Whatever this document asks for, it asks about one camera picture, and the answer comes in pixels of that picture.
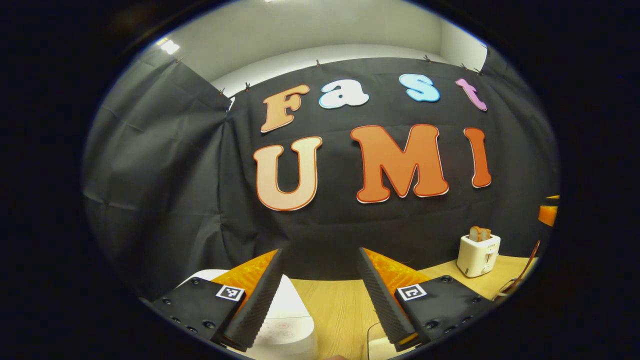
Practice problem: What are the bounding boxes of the brown wooden spoon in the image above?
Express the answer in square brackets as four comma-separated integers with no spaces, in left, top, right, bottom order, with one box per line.
[505,239,542,296]

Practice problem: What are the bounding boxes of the black backdrop cloth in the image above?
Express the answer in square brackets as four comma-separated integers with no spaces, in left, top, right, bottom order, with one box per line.
[82,46,560,301]

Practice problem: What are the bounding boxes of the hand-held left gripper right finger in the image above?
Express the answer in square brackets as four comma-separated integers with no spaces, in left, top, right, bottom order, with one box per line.
[356,247,496,352]

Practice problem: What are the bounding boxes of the white toaster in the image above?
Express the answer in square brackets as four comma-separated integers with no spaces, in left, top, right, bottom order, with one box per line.
[456,233,502,279]

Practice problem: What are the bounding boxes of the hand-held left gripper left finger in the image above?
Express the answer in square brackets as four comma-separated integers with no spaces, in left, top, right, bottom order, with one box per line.
[150,248,284,352]

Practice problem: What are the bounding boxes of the white rice cooker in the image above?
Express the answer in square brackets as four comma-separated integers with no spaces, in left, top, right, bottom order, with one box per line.
[177,269,319,360]

